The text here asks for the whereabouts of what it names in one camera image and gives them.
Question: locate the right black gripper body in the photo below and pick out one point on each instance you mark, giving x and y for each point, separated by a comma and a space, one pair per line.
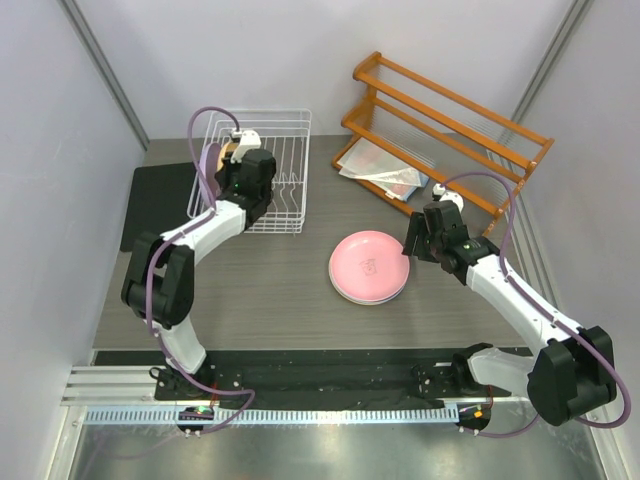
433, 244

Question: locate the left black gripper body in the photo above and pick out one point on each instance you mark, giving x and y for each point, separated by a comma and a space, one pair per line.
230, 175

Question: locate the orange plate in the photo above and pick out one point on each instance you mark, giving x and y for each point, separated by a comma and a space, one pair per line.
228, 154

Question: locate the purple plate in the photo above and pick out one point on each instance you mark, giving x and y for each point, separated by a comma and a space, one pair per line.
208, 167

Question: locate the pink plate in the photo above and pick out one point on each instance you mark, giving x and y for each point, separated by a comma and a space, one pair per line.
369, 256

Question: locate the yellow bear plate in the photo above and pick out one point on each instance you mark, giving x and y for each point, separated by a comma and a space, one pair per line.
361, 301

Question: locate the blue plate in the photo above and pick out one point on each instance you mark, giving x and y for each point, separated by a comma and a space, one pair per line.
368, 293

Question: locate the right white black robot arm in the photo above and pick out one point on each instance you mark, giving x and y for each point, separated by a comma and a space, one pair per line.
570, 369

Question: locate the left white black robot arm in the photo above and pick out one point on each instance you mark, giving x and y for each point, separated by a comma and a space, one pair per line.
159, 284

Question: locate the orange wooden shelf rack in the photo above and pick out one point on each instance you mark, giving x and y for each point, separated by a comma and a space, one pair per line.
442, 134

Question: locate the clear plastic zip bag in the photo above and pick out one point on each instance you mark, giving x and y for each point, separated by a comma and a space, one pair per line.
368, 162

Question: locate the black mat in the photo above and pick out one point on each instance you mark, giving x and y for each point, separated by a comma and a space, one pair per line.
158, 200

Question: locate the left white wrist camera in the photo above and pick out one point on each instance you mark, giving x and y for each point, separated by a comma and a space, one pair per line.
248, 140

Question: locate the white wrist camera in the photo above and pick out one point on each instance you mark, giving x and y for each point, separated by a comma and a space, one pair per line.
248, 140
441, 193

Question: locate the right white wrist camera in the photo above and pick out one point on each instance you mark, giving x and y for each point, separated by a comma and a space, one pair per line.
441, 193

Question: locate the white wire dish rack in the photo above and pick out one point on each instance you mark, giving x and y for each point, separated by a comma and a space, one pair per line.
286, 134

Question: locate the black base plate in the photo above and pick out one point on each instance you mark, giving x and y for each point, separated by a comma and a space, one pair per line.
315, 380

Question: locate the aluminium slotted rail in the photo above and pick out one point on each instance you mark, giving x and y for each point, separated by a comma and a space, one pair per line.
183, 416

